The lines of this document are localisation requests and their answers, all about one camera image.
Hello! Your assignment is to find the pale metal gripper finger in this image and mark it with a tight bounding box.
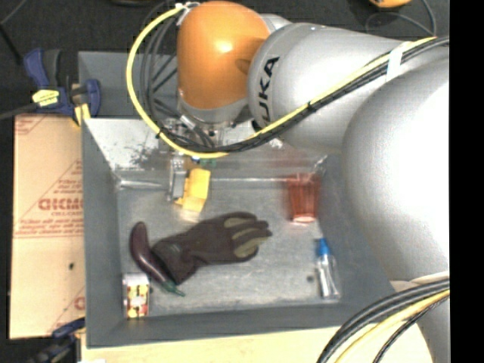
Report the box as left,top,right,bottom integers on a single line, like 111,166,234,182
168,159,190,202

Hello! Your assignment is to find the yellow block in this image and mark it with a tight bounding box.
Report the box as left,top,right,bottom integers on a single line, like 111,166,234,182
174,167,212,212

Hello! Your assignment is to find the dark brown glove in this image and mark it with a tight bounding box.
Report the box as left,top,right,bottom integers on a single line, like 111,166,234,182
150,212,273,285

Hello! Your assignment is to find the purple toy eggplant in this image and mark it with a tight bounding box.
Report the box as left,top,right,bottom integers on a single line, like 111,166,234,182
129,221,186,297

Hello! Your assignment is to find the grey metal bin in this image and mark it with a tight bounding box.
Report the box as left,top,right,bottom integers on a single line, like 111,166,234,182
77,51,396,347

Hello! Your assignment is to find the orange translucent cup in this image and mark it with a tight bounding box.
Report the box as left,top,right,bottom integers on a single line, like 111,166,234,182
286,172,321,223

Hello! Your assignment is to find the small red and yellow box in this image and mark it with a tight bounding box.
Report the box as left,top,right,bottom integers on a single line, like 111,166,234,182
121,272,150,319

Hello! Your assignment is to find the brown cardboard board, red print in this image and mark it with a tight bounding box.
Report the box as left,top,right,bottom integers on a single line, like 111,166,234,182
8,113,87,340

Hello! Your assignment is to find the clear bottle with blue cap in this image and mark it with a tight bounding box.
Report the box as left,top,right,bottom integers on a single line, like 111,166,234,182
312,237,340,299

